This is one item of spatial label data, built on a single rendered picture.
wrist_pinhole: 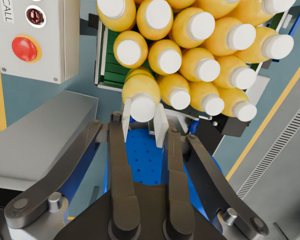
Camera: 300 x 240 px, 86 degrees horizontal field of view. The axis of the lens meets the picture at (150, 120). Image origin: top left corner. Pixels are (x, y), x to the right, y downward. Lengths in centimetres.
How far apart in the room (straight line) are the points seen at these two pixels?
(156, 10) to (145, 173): 29
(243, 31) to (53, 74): 33
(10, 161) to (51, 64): 59
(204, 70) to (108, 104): 128
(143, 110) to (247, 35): 22
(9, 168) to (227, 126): 79
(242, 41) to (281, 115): 180
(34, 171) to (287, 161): 248
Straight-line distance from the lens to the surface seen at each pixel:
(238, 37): 33
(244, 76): 35
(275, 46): 37
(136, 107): 23
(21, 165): 83
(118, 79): 52
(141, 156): 38
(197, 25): 31
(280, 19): 54
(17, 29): 36
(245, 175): 240
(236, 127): 54
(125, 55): 29
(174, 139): 15
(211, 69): 32
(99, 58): 44
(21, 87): 177
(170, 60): 30
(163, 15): 29
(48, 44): 34
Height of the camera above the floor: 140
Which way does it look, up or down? 63 degrees down
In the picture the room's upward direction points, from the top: 173 degrees clockwise
